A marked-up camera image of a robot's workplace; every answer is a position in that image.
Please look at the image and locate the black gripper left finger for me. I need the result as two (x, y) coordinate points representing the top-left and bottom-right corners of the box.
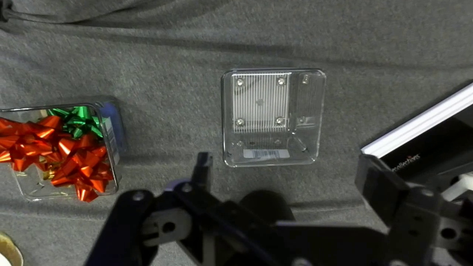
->
(82, 151), (277, 266)

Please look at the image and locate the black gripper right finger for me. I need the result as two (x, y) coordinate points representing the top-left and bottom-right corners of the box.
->
(353, 152), (473, 266)

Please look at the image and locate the small clear plastic container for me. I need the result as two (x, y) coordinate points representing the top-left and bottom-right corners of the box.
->
(220, 66), (327, 168)

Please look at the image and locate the clear container of gift bows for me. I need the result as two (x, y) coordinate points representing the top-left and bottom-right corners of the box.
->
(0, 96), (125, 204)

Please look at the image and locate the grey tablecloth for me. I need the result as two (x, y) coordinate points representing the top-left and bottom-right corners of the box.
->
(0, 0), (473, 266)

